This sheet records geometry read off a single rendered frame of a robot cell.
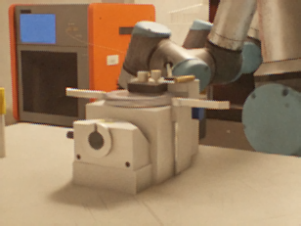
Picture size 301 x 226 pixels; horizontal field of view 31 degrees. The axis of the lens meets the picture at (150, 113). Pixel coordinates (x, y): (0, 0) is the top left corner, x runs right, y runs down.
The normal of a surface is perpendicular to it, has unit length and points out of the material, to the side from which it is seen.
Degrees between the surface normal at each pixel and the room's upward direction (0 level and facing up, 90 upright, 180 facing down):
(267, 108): 95
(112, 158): 90
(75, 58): 90
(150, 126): 90
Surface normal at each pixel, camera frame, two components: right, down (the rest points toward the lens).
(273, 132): -0.71, 0.21
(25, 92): -0.48, 0.16
